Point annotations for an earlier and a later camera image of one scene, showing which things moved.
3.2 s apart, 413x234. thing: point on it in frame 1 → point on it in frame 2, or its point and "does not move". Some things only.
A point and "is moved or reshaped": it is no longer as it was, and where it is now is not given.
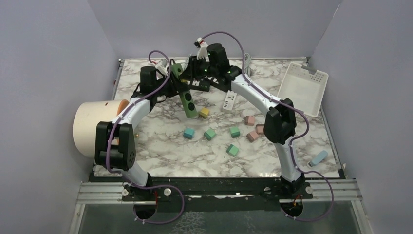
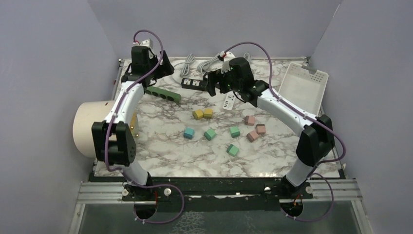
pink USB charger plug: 260,128 does not move
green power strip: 186,97 is moved or reshaped
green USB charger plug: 210,134 does not move
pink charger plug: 252,136 does not move
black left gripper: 175,87 → 163,69
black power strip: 198,84 does not move
